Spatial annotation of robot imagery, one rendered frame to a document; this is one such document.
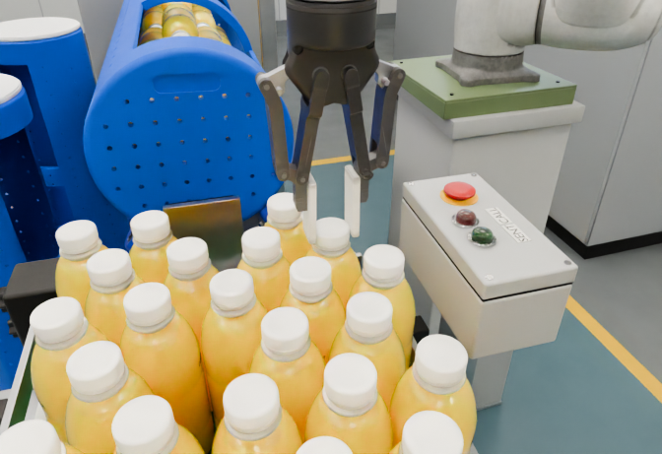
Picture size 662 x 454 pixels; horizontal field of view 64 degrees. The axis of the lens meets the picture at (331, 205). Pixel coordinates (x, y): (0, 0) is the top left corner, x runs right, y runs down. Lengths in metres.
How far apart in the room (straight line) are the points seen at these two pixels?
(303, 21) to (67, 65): 1.45
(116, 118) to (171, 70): 0.10
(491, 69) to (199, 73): 0.69
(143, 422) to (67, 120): 1.54
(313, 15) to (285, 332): 0.25
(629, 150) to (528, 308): 1.84
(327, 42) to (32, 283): 0.47
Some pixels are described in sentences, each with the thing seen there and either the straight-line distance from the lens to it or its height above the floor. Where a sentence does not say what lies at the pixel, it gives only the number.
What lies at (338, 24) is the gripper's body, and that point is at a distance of 0.43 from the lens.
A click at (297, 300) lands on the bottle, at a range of 0.50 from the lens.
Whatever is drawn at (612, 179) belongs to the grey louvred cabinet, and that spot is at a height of 0.41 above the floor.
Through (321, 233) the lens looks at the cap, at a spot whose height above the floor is 1.11.
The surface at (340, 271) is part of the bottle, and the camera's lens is 0.55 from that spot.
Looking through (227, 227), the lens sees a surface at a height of 1.01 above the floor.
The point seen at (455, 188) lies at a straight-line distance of 0.62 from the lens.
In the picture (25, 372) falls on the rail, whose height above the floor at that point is 0.98.
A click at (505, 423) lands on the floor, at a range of 1.82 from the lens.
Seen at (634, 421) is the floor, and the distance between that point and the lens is 1.98.
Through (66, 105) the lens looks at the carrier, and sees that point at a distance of 1.86.
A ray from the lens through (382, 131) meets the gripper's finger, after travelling 0.50.
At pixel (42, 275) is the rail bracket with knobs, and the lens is 0.74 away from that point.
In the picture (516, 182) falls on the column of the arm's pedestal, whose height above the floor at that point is 0.82.
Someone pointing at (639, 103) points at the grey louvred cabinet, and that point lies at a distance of 2.27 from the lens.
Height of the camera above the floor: 1.41
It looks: 32 degrees down
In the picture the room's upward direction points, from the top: straight up
